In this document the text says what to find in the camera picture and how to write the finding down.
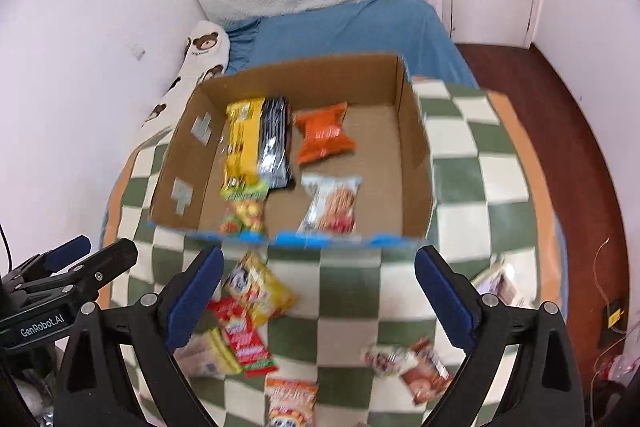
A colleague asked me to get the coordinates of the black cable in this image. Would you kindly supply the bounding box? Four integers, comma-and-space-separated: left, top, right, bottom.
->
0, 224, 12, 274

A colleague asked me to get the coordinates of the orange cartoon snack packet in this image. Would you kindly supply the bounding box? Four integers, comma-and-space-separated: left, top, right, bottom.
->
265, 377, 320, 427

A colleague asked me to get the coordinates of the long yellow snack packet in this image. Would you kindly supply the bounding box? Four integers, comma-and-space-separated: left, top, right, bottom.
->
222, 97, 267, 194

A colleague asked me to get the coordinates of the white bear print pillow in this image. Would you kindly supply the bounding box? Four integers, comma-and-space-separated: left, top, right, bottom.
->
140, 21, 231, 130

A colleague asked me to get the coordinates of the yellow panda snack packet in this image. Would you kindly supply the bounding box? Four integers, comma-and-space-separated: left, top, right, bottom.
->
222, 252, 299, 327

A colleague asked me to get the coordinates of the yellow black floor device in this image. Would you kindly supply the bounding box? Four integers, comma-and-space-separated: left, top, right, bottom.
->
602, 299, 626, 334

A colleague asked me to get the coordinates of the blue bed sheet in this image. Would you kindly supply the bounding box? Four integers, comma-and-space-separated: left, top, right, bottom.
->
222, 0, 481, 90

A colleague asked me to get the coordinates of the thin floor cable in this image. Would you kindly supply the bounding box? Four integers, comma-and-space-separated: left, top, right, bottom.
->
590, 237, 632, 388

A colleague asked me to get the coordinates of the long black snack packet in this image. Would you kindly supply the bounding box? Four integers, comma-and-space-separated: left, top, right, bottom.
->
256, 96, 294, 190

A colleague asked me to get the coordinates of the clear plastic bag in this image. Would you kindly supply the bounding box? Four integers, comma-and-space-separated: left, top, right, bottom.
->
597, 352, 637, 384

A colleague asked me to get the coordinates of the green gummy candy packet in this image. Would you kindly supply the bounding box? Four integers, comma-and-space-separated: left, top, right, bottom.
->
219, 179, 271, 239

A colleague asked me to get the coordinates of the cardboard box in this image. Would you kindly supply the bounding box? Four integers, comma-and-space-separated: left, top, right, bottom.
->
148, 53, 435, 249

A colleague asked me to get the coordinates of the white biscuit packet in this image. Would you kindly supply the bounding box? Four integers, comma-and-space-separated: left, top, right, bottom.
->
297, 173, 363, 236

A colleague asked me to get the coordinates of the small red white snack packet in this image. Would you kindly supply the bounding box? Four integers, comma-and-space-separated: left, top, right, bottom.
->
362, 344, 416, 379

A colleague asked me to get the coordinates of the white brown wafer packet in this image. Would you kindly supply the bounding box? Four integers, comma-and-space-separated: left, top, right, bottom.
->
470, 259, 531, 308

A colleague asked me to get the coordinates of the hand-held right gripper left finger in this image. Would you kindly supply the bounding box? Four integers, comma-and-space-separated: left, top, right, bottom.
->
54, 246, 226, 427

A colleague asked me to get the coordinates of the pale yellow snack packet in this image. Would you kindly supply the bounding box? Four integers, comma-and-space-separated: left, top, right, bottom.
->
174, 327, 243, 380

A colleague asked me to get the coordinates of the long red snack packet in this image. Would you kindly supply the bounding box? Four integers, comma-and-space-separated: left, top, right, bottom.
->
206, 297, 277, 378

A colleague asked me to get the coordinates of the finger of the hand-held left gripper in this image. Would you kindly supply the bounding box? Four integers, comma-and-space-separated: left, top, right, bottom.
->
20, 238, 139, 309
0, 235, 92, 288

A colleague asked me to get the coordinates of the green white checkered blanket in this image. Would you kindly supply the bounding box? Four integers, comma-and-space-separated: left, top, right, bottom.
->
100, 77, 571, 427

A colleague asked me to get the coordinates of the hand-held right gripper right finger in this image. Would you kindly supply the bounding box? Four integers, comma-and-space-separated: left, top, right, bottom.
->
414, 245, 586, 427

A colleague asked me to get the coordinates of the brown bread snack packet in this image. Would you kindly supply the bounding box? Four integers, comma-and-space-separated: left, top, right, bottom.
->
400, 338, 455, 405

